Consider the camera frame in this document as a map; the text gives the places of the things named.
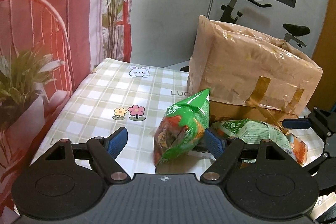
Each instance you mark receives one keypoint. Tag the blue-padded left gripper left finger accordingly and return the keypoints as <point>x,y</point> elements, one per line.
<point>104,152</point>

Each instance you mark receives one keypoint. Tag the green tortilla chip bag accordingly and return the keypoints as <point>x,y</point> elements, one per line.
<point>182,127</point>

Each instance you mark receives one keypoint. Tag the black exercise bike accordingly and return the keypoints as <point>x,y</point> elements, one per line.
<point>292,31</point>

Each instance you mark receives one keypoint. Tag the brown tape-covered cardboard box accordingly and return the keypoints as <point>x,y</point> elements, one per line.
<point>250,74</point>

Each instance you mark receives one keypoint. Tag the checked cartoon tablecloth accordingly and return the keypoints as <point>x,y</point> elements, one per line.
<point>118,94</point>

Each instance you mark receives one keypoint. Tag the red printed backdrop curtain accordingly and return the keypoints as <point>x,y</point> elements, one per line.
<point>47,48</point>

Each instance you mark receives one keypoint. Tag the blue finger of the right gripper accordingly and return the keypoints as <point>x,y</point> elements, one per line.
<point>299,123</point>

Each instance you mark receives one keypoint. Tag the pale green snack bag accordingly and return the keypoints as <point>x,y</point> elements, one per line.
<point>252,132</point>

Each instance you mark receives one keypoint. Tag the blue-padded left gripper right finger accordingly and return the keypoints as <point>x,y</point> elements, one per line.
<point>226,151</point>

